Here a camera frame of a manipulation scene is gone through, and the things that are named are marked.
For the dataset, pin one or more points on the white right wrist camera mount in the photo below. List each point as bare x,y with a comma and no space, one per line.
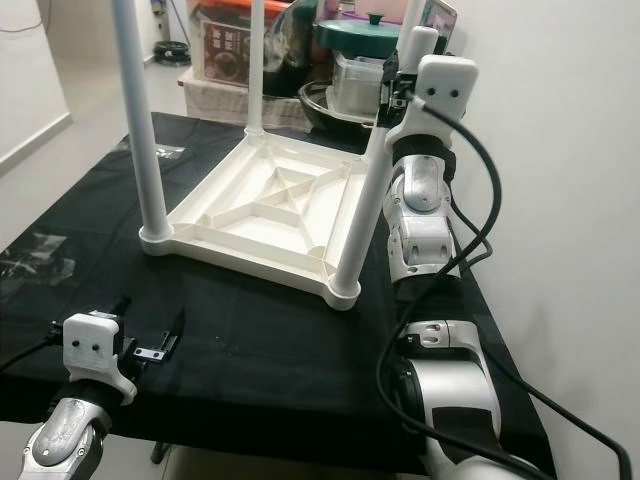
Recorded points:
445,85

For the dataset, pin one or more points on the green pot lid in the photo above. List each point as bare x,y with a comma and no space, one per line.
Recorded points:
370,35

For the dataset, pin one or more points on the dark metal basin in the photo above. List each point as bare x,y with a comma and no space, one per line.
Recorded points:
335,115

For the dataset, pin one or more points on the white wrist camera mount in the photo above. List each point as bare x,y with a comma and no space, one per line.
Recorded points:
95,350
445,85

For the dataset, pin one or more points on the clear plastic container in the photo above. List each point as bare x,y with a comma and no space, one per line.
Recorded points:
360,82

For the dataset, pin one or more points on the orange lid storage box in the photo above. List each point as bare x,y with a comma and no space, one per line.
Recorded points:
225,45

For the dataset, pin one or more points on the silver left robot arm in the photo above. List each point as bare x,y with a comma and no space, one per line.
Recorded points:
70,440

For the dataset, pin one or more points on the black folding table frame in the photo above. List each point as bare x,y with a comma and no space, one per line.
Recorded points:
160,452

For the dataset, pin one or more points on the black tablecloth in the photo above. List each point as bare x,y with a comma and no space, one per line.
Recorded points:
240,370

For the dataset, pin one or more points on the white plastic children table top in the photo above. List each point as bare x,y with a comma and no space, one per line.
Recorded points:
270,215

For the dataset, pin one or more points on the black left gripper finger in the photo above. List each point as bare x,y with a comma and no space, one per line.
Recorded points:
122,306
170,338

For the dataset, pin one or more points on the beige cloth covered table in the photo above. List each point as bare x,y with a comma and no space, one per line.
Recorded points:
225,100

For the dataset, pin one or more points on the dark picture frame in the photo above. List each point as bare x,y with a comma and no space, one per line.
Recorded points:
438,15

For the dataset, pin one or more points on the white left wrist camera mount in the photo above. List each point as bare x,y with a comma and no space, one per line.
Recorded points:
95,350

